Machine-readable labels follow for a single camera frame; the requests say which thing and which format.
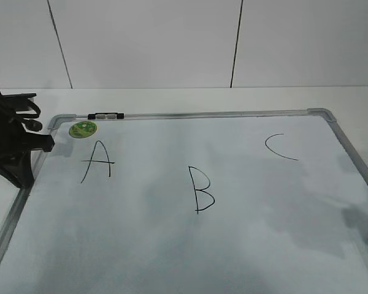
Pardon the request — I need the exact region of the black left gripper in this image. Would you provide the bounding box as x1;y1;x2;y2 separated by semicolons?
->
0;106;55;188

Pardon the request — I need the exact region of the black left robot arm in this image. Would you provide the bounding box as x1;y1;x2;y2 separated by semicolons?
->
0;92;55;188

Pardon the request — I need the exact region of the round green magnet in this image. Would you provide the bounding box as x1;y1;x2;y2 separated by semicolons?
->
69;121;98;139

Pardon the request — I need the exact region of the black left camera cable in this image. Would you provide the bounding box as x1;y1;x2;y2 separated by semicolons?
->
6;99;43;133

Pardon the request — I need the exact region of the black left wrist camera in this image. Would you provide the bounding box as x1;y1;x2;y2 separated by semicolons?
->
3;93;37;111

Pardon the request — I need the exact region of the white board with metal frame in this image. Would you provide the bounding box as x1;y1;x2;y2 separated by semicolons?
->
0;108;368;293

